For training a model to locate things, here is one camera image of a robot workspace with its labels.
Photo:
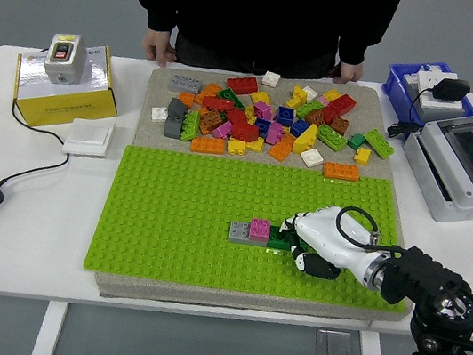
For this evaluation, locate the yellow curved toy brick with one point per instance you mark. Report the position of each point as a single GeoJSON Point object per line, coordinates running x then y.
{"type": "Point", "coordinates": [305, 139]}

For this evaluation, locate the brown toy brick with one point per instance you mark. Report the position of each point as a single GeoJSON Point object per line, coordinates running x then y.
{"type": "Point", "coordinates": [314, 117]}
{"type": "Point", "coordinates": [339, 125]}
{"type": "Point", "coordinates": [212, 118]}

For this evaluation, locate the white square toy brick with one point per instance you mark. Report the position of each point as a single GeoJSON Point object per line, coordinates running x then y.
{"type": "Point", "coordinates": [312, 158]}

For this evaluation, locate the white power socket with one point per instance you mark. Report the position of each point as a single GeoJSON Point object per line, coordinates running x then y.
{"type": "Point", "coordinates": [428, 79]}

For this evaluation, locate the lime green studded baseplate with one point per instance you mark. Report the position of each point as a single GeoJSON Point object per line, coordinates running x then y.
{"type": "Point", "coordinates": [180, 245]}

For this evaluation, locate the long dark green toy brick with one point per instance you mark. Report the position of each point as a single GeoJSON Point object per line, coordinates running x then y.
{"type": "Point", "coordinates": [276, 240]}

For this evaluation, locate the metal floor plate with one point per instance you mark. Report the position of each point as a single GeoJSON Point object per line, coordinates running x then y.
{"type": "Point", "coordinates": [335, 349]}

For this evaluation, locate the person's left hand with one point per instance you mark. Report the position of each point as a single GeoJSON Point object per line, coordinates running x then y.
{"type": "Point", "coordinates": [348, 72]}

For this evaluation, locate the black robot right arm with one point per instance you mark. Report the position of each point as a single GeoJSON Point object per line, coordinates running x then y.
{"type": "Point", "coordinates": [423, 279]}

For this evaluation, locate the small yellow toy brick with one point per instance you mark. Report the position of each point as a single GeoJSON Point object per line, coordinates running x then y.
{"type": "Point", "coordinates": [362, 156]}

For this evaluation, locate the person's left forearm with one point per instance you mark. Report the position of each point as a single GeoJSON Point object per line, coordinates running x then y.
{"type": "Point", "coordinates": [357, 39]}

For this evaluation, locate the long orange toy brick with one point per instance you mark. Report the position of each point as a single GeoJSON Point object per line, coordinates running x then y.
{"type": "Point", "coordinates": [342, 171]}
{"type": "Point", "coordinates": [208, 145]}

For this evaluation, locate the person's right forearm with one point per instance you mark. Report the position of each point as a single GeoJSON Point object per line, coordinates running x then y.
{"type": "Point", "coordinates": [159, 7]}

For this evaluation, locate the long lime green toy brick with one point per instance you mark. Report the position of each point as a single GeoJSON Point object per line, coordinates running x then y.
{"type": "Point", "coordinates": [378, 143]}

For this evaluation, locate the grey square toy brick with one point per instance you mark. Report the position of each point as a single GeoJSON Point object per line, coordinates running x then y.
{"type": "Point", "coordinates": [239, 232]}

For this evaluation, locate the black charger plug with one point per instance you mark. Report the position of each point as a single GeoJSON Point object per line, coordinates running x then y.
{"type": "Point", "coordinates": [451, 89]}

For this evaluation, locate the person's right hand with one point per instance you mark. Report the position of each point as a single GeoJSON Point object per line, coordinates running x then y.
{"type": "Point", "coordinates": [157, 45]}

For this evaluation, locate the yellow cardboard box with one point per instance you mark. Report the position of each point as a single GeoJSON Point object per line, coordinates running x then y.
{"type": "Point", "coordinates": [67, 110]}

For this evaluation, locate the small white toy brick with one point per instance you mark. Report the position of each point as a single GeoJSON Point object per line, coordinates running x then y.
{"type": "Point", "coordinates": [271, 78]}
{"type": "Point", "coordinates": [310, 93]}
{"type": "Point", "coordinates": [159, 113]}

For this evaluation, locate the grey sloped toy brick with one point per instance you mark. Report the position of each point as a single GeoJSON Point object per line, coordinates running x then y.
{"type": "Point", "coordinates": [177, 108]}

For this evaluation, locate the grey-brown foam mat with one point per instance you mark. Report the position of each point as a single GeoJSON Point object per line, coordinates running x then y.
{"type": "Point", "coordinates": [152, 138]}

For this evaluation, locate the blue toy brick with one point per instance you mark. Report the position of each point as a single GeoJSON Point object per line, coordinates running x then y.
{"type": "Point", "coordinates": [262, 126]}
{"type": "Point", "coordinates": [285, 115]}
{"type": "Point", "coordinates": [299, 128]}

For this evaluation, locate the long red toy brick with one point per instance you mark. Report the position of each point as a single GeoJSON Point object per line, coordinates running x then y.
{"type": "Point", "coordinates": [218, 103]}

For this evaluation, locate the person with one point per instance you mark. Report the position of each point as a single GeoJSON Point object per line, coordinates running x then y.
{"type": "Point", "coordinates": [263, 10]}

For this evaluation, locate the pink square toy brick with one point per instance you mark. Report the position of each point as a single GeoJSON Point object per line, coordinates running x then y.
{"type": "Point", "coordinates": [260, 231]}

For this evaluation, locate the grey push-button switch box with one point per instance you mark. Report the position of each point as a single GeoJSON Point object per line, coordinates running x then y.
{"type": "Point", "coordinates": [63, 60]}

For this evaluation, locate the white wall switch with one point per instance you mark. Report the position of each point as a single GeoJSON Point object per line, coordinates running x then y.
{"type": "Point", "coordinates": [89, 138]}

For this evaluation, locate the blue plastic bin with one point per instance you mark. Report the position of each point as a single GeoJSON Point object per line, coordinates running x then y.
{"type": "Point", "coordinates": [396, 82]}

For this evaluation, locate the small dark green toy brick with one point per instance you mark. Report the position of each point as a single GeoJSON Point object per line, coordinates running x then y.
{"type": "Point", "coordinates": [356, 141]}

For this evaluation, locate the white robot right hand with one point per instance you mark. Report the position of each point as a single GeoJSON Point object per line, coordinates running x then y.
{"type": "Point", "coordinates": [330, 242]}

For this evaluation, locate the small orange toy brick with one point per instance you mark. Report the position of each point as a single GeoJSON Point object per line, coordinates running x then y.
{"type": "Point", "coordinates": [186, 99]}

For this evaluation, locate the long grey toy brick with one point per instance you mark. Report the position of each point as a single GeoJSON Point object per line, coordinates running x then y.
{"type": "Point", "coordinates": [185, 84]}

